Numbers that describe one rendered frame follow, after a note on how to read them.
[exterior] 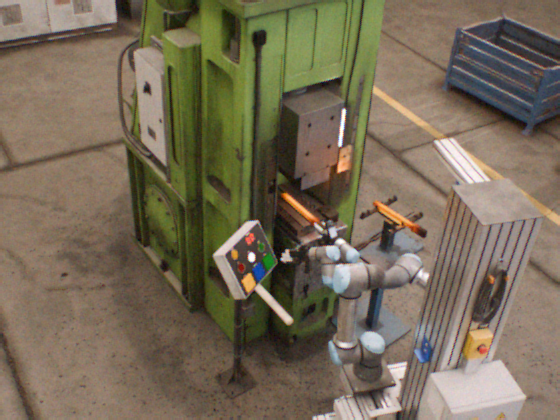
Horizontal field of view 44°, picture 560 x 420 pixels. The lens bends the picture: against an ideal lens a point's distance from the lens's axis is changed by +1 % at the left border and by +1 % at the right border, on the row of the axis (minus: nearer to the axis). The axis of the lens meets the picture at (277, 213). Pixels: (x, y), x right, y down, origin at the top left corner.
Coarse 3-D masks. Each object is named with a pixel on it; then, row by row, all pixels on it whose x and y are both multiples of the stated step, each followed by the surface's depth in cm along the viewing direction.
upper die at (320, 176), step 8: (280, 168) 395; (328, 168) 388; (288, 176) 390; (304, 176) 379; (312, 176) 383; (320, 176) 387; (328, 176) 392; (296, 184) 386; (304, 184) 383; (312, 184) 387
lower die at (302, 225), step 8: (280, 184) 435; (288, 192) 429; (280, 200) 423; (296, 200) 423; (288, 208) 417; (296, 208) 415; (304, 208) 416; (312, 208) 418; (296, 216) 411; (304, 216) 410; (320, 216) 412; (288, 224) 408; (296, 224) 406; (304, 224) 405; (296, 232) 403; (304, 232) 407
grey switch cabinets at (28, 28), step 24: (0, 0) 756; (24, 0) 770; (48, 0) 783; (72, 0) 796; (96, 0) 812; (0, 24) 770; (24, 24) 784; (48, 24) 799; (72, 24) 813; (96, 24) 828
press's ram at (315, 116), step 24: (288, 96) 367; (312, 96) 368; (336, 96) 369; (288, 120) 361; (312, 120) 359; (336, 120) 370; (288, 144) 369; (312, 144) 369; (336, 144) 380; (288, 168) 377; (312, 168) 380
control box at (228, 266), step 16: (256, 224) 371; (240, 240) 360; (256, 240) 370; (224, 256) 349; (240, 256) 358; (256, 256) 368; (272, 256) 379; (224, 272) 356; (240, 272) 357; (240, 288) 356
